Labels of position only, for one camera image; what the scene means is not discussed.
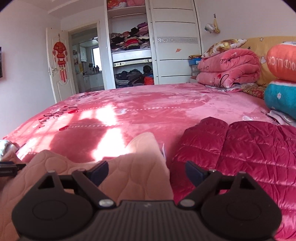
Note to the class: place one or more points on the crimson quilted down jacket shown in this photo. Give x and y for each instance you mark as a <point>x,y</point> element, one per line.
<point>263,150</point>

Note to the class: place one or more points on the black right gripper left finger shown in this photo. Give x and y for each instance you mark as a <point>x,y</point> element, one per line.
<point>85,183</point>

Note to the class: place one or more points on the red patterned bed sheet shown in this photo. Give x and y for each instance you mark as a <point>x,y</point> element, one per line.
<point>249,88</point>

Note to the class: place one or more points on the red chinese knot ornament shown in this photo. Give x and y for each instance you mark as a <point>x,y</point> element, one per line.
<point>60,57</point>

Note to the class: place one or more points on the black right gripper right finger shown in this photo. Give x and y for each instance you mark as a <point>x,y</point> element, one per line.
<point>207,183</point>

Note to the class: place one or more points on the yellow star print headboard cover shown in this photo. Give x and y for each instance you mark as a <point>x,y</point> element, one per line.
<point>260,46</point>

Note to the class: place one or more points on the teal flower print bolster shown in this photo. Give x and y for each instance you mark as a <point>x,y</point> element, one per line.
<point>280,95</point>

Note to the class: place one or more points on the pink quilted padded coat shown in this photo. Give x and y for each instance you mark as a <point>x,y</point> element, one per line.
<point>139,174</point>

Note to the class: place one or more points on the orange good luck bolster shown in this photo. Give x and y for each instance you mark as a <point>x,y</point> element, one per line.
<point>281,61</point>

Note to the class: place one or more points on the folded pink fleece blanket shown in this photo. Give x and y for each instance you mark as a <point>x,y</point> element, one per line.
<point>230,68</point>

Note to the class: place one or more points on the dark folded clothes pile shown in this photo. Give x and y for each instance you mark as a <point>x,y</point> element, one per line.
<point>134,78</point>

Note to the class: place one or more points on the pink heart print bedspread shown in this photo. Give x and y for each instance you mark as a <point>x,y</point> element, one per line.
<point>93,126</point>

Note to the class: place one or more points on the grey stacked shoe boxes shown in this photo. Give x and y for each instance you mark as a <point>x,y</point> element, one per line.
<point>195,70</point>

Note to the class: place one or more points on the white wardrobe with shelves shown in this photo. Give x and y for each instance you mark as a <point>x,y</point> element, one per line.
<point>174,33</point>

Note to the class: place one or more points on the wall hook with hanging ornament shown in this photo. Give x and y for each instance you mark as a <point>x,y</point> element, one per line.
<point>212,28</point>

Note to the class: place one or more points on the blue shoe box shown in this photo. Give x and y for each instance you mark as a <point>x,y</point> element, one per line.
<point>194,61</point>

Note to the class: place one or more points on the white bedroom door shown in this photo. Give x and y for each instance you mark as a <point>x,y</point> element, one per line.
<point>61,91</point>

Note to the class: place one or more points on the black wall mounted television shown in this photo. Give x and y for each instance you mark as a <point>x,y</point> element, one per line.
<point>1,69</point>

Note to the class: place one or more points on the light blue puffer jacket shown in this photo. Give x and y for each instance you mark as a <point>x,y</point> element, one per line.
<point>7,147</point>

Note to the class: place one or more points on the floral pillow on blanket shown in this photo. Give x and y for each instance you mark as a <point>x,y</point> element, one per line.
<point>223,46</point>

